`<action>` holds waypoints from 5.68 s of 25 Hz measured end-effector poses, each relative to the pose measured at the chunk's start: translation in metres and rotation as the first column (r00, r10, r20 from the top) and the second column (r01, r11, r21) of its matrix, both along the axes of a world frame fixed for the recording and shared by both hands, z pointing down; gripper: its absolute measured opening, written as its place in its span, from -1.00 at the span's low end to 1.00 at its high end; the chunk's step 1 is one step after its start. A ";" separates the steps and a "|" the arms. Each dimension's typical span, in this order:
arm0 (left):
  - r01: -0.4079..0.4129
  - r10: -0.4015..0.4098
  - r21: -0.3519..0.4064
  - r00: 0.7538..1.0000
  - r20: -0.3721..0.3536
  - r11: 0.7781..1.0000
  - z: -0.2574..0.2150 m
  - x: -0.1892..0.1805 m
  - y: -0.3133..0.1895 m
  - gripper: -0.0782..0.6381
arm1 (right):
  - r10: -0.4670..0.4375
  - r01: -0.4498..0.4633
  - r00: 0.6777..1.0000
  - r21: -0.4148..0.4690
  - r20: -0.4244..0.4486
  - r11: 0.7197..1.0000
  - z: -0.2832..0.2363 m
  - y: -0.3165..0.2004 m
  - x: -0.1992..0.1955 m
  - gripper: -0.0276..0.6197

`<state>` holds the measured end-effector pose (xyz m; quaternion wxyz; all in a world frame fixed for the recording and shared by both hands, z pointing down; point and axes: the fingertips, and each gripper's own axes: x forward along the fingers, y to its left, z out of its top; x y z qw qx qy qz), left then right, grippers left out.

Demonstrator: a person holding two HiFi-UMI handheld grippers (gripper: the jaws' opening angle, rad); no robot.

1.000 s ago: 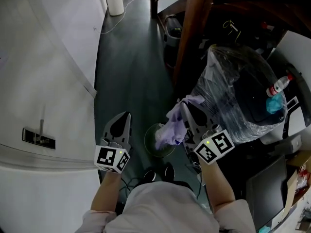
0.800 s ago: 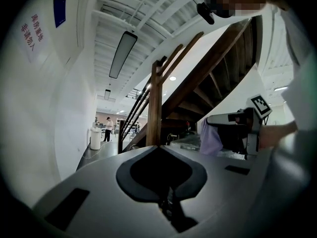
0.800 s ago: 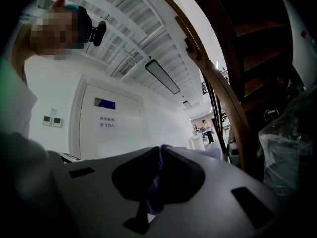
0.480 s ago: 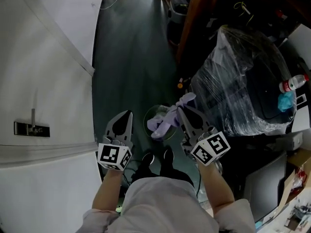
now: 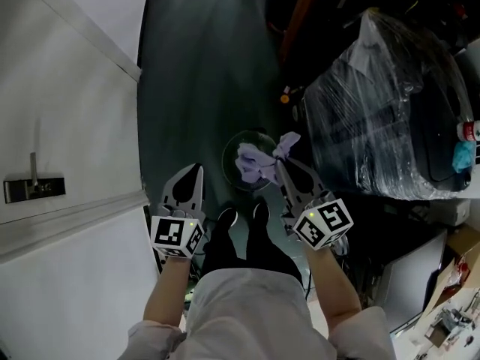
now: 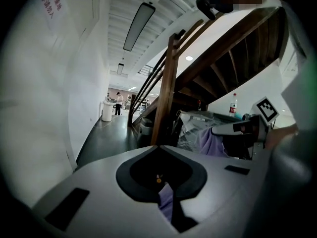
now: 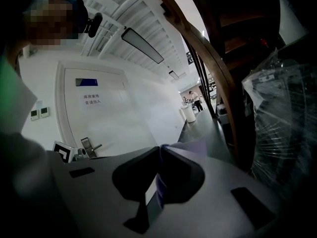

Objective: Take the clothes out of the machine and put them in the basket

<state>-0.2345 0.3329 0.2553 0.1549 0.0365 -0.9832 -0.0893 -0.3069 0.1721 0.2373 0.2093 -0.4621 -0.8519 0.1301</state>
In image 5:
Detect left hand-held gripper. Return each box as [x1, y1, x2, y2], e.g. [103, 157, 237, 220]
[149, 163, 207, 260]

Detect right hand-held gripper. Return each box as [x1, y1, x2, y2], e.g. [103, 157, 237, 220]
[275, 159, 356, 251]

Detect purple clothes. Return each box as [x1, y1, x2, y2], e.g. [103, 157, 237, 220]
[234, 131, 302, 188]

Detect round dark laundry basket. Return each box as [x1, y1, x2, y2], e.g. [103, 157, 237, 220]
[220, 128, 281, 194]

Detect person's left forearm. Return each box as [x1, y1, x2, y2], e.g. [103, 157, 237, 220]
[142, 255, 195, 329]

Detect person's right forearm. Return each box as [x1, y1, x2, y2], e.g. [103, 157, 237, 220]
[301, 244, 364, 334]

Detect person's black right shoe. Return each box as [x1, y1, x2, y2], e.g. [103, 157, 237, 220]
[253, 202, 272, 225]

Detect person's black shoe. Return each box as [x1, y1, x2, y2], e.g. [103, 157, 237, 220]
[217, 206, 239, 229]
[253, 202, 272, 225]

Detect person's black left shoe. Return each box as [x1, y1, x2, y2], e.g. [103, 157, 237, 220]
[217, 206, 239, 229]

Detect person's black trousers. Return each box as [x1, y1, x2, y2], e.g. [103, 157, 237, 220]
[202, 204, 303, 289]

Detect plastic-wrapped black appliance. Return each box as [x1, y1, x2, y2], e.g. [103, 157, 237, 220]
[301, 7, 476, 203]

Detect person's white shirt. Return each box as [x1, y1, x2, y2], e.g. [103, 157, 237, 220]
[127, 268, 397, 360]

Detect white door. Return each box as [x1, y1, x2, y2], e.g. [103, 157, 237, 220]
[0, 0, 152, 268]

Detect clear bottle with red label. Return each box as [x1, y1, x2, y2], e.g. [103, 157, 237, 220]
[455, 120, 480, 143]

